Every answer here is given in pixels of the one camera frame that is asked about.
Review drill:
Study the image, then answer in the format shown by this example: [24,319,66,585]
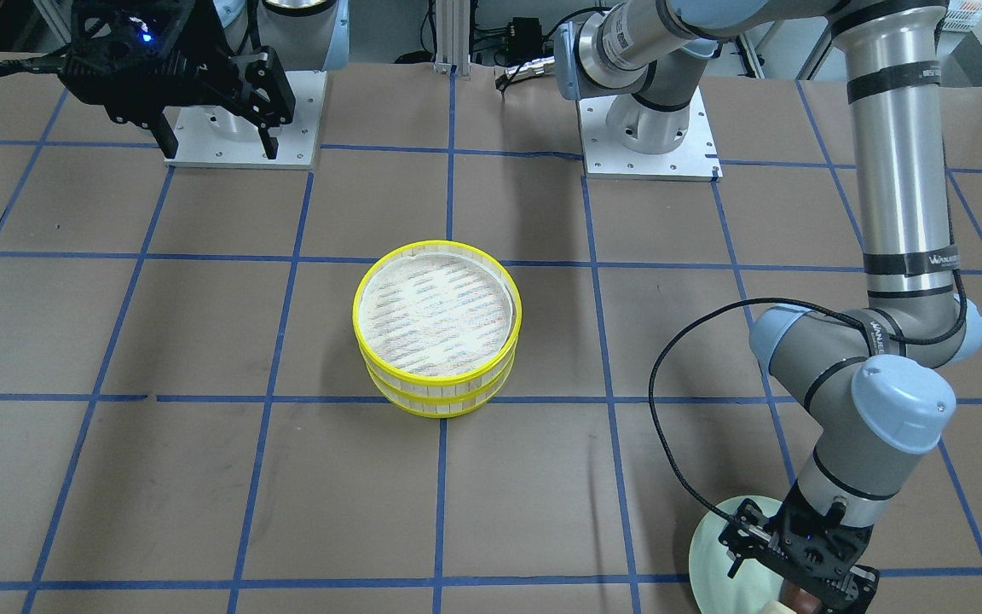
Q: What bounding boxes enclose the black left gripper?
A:
[718,486,881,611]

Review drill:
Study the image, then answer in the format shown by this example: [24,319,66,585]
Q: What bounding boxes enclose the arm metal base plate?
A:
[166,71,330,171]
[577,87,724,182]

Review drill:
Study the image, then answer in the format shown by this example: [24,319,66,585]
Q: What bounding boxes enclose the aluminium frame post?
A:
[433,0,472,80]

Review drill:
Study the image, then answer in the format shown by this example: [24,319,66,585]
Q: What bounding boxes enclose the yellow steamer layer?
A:
[361,345,516,419]
[351,240,523,387]

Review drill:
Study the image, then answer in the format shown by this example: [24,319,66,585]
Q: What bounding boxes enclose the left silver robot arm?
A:
[551,1,982,613]

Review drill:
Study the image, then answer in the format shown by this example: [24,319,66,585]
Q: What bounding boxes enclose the brown bun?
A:
[779,580,823,614]

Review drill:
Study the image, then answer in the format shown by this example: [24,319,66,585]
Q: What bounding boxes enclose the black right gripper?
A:
[58,1,296,160]

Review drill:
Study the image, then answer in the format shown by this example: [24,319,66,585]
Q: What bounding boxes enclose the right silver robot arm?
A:
[55,1,349,170]

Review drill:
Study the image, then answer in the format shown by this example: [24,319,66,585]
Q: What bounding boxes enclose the light green plate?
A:
[688,495,799,614]

